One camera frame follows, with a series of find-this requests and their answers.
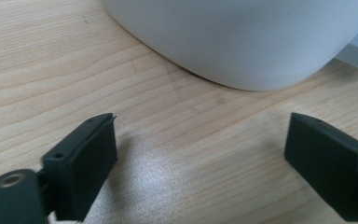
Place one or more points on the round white container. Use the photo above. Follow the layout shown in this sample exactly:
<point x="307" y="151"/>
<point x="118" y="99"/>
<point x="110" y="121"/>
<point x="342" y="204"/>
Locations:
<point x="245" y="40"/>

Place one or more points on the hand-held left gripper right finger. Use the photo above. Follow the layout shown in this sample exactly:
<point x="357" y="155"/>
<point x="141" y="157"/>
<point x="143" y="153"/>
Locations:
<point x="326" y="155"/>

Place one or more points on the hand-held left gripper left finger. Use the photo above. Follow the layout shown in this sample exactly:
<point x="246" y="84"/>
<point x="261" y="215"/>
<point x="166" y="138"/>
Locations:
<point x="84" y="168"/>

